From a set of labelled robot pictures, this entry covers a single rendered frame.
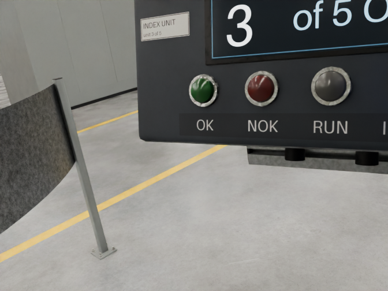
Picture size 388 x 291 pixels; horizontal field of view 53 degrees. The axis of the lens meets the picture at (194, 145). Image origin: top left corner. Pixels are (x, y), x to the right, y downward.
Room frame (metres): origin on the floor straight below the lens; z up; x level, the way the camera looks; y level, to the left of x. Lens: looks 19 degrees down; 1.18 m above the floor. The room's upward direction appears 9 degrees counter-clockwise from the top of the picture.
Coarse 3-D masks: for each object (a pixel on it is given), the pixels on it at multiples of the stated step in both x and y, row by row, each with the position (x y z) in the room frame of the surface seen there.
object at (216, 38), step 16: (224, 0) 0.32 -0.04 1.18; (240, 0) 0.31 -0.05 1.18; (256, 0) 0.30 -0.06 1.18; (224, 16) 0.31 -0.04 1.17; (240, 16) 0.31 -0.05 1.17; (256, 16) 0.30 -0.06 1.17; (224, 32) 0.31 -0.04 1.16; (240, 32) 0.30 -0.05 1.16; (256, 32) 0.30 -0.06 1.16; (224, 48) 0.31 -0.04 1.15; (240, 48) 0.30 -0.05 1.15; (256, 48) 0.29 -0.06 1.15
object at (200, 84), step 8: (192, 80) 0.32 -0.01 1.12; (200, 80) 0.31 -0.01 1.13; (208, 80) 0.31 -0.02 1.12; (192, 88) 0.31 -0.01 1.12; (200, 88) 0.31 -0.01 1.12; (208, 88) 0.30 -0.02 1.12; (216, 88) 0.30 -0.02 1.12; (192, 96) 0.31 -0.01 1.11; (200, 96) 0.30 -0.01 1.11; (208, 96) 0.30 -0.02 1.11; (216, 96) 0.30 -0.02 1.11; (200, 104) 0.31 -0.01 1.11; (208, 104) 0.30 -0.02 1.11
